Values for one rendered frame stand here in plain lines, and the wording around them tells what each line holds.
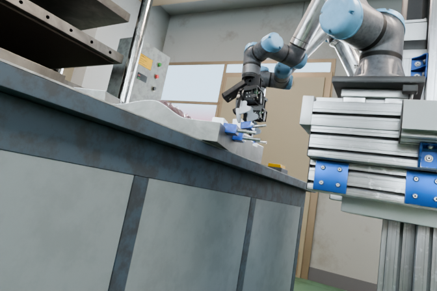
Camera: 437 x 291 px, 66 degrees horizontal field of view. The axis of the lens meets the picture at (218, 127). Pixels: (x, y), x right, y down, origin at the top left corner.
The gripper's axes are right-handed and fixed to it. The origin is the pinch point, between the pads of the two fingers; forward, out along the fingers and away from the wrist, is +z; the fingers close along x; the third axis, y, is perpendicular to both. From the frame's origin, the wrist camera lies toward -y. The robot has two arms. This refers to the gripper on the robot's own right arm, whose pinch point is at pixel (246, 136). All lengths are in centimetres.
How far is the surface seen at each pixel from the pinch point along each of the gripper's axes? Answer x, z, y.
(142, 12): -27, -59, -61
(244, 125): -31.1, 2.1, 15.0
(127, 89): -26, -15, -60
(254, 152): -17.7, 10.1, 14.2
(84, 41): -51, -31, -67
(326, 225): 214, 41, -10
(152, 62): -1, -43, -72
